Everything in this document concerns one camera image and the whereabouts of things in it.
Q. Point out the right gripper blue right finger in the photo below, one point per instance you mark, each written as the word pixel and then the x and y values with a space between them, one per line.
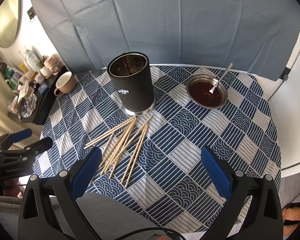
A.
pixel 264 218

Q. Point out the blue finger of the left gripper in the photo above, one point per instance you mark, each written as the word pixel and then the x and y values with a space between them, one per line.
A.
pixel 8 139
pixel 40 144

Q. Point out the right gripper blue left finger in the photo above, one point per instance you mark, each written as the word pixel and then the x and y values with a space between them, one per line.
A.
pixel 37 219

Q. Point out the black side shelf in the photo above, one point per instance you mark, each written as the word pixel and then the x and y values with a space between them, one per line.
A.
pixel 45 102

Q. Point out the beige ceramic mug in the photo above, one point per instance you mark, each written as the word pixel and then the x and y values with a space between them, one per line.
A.
pixel 65 84

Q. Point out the white plant pot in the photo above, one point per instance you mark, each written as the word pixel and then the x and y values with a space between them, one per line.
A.
pixel 43 69

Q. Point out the green white bottle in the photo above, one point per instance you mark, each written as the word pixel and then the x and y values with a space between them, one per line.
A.
pixel 32 60

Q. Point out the pink jar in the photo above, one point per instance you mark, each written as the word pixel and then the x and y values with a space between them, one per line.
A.
pixel 53 65

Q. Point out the blue white patterned tablecloth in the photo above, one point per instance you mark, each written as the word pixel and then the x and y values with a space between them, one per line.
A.
pixel 169 185

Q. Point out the black steel utensil cup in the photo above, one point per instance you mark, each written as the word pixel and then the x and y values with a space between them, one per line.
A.
pixel 131 76

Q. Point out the metal spoon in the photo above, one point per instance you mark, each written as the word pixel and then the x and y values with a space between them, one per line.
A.
pixel 211 91

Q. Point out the steel bowl with sauce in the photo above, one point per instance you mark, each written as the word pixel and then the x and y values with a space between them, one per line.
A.
pixel 198 88

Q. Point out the black light stand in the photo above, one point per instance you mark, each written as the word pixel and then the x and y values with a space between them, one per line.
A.
pixel 284 78

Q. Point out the oval wall mirror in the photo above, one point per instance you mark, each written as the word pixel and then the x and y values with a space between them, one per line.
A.
pixel 9 22

